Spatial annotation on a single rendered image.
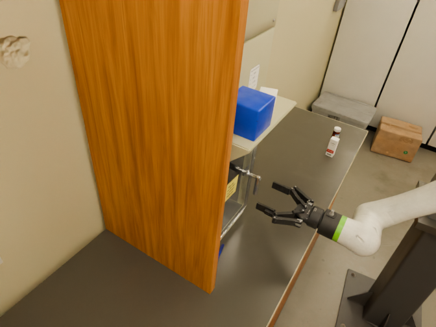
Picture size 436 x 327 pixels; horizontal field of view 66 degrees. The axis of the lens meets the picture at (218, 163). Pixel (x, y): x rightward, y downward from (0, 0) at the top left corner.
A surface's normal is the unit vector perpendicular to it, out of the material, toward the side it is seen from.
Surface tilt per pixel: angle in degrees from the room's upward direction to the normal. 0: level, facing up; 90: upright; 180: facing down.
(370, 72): 90
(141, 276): 0
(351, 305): 0
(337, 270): 0
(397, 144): 90
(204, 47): 90
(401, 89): 90
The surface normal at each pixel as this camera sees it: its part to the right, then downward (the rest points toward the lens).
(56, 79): 0.84, 0.38
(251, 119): -0.53, 0.50
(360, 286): 0.07, -0.78
